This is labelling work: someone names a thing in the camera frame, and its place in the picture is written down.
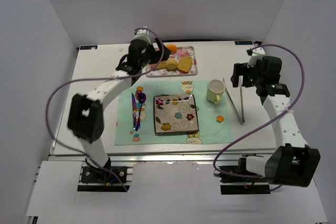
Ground green cartoon placemat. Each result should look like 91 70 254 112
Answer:
115 81 233 146

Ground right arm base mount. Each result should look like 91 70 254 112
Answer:
216 154 271 195

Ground square floral plate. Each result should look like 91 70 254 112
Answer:
153 93 200 135

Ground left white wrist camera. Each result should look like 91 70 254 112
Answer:
134 28 151 44

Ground bread slice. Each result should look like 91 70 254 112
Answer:
150 61 166 69
177 56 193 73

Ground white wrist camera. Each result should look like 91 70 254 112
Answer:
247 47 265 68
134 28 151 44

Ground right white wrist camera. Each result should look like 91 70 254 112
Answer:
247 47 265 68

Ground floral serving tray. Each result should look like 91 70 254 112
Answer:
146 44 197 78

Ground purple iridescent spoon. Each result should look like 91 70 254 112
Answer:
137 92 146 129

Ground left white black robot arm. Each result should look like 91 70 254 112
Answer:
67 38 170 171

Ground left black table label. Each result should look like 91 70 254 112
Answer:
79 45 98 50

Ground purple iridescent knife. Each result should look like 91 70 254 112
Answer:
131 93 138 131

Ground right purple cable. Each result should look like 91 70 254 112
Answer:
213 44 305 192

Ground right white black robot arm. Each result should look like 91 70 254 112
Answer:
230 56 320 187

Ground yellow mug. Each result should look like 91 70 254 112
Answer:
206 79 226 104

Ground metal tongs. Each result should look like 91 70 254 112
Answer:
224 78 245 125

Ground black table label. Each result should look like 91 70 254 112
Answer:
79 45 98 50
234 40 254 46

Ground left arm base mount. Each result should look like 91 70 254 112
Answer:
77 161 132 193

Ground purple cable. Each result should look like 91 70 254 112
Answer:
213 44 305 192
46 26 165 192

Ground bread slice right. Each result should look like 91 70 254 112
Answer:
177 56 193 73

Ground small round bread piece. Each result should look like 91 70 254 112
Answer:
165 58 178 71

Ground bread slice left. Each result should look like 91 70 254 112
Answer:
150 61 166 69

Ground right black table label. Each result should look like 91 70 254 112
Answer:
234 40 254 46

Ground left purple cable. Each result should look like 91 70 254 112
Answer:
46 26 165 192

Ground orange fruit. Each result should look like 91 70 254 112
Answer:
165 44 177 54

